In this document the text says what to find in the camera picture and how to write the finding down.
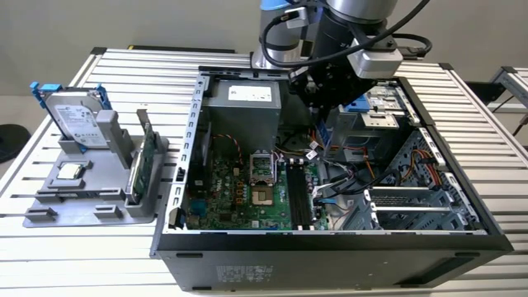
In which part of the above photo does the blue RAM stick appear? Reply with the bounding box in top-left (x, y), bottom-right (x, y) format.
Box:
top-left (315, 119), bottom-right (334, 147)

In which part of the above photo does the black RAM slot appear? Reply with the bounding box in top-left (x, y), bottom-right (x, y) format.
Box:
top-left (298, 159), bottom-right (310, 230)
top-left (287, 159), bottom-right (300, 230)
top-left (302, 159), bottom-right (315, 230)
top-left (292, 159), bottom-right (304, 230)

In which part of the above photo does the blue plastic drive latch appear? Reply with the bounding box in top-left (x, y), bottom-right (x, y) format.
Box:
top-left (346, 94), bottom-right (370, 113)

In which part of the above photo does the grey power supply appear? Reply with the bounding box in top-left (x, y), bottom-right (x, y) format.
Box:
top-left (204, 79), bottom-right (284, 152)

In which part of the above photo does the metal socket cover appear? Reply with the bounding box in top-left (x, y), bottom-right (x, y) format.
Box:
top-left (250, 150), bottom-right (276, 186)

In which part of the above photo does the black table connector block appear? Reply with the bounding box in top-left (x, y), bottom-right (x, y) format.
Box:
top-left (466, 80), bottom-right (507, 103)

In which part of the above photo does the CPU socket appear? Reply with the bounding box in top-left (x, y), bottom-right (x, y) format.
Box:
top-left (250, 184), bottom-right (276, 207)

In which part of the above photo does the aluminium slat side table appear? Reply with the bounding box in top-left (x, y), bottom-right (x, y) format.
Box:
top-left (486, 66), bottom-right (528, 112)

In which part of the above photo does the silver disk bay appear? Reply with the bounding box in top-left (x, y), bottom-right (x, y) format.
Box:
top-left (342, 185), bottom-right (471, 231)

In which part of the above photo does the green motherboard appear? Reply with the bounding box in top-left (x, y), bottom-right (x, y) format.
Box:
top-left (183, 148), bottom-right (331, 231)

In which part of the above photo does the graphics card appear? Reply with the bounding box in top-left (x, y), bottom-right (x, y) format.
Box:
top-left (126, 108), bottom-right (164, 207)

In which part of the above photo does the black PC case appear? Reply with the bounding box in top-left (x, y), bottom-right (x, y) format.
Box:
top-left (148, 64), bottom-right (515, 293)

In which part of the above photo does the grey parts rack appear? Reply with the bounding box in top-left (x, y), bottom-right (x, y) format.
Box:
top-left (23, 111), bottom-right (171, 229)

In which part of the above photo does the hard disk in blue carrier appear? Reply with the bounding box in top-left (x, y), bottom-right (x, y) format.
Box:
top-left (30, 82), bottom-right (114, 154)

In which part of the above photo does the silver CPU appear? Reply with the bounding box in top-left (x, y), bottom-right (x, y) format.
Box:
top-left (56, 164), bottom-right (83, 180)

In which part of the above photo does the black round object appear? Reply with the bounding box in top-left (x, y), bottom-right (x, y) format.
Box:
top-left (0, 123), bottom-right (31, 163)

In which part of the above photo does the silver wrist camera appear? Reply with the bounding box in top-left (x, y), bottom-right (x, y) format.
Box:
top-left (346, 51), bottom-right (404, 78)

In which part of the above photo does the twisted fan wire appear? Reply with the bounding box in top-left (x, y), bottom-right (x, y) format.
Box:
top-left (211, 133), bottom-right (246, 165)

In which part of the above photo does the black cable bundle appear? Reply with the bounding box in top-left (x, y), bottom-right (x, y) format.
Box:
top-left (322, 159), bottom-right (399, 196)

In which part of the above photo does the orange red wire bundle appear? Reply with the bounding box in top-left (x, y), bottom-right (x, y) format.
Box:
top-left (408, 148), bottom-right (443, 191)

